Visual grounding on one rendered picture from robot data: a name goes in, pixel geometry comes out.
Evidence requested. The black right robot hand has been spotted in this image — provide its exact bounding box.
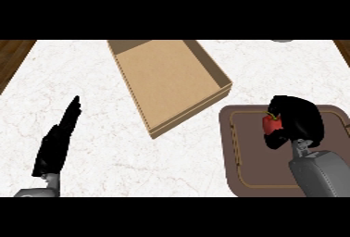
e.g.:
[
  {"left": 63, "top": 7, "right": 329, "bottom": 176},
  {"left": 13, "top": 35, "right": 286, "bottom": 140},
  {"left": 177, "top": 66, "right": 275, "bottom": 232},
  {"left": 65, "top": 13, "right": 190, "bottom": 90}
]
[{"left": 263, "top": 94, "right": 326, "bottom": 151}]

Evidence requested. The brown tray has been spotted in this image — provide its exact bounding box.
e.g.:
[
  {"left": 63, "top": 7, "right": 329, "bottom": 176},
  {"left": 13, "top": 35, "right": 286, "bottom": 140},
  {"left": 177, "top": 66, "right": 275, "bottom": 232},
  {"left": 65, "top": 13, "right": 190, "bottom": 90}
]
[{"left": 218, "top": 104, "right": 350, "bottom": 198}]

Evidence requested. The red bell pepper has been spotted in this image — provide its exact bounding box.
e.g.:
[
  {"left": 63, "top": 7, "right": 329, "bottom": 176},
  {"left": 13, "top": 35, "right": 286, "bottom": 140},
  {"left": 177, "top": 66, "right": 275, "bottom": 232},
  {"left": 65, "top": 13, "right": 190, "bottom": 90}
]
[{"left": 261, "top": 111, "right": 285, "bottom": 136}]

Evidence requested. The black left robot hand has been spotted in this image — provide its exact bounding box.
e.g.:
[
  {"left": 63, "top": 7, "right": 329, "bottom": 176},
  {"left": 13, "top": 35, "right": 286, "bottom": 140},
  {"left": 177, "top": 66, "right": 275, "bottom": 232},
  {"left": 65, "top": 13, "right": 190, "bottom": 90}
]
[{"left": 29, "top": 94, "right": 83, "bottom": 179}]

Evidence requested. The cardboard box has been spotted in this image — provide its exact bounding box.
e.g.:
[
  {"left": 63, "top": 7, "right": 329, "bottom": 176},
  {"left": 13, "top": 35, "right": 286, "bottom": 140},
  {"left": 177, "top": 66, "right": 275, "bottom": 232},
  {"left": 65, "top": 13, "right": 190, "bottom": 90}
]
[{"left": 106, "top": 40, "right": 233, "bottom": 140}]

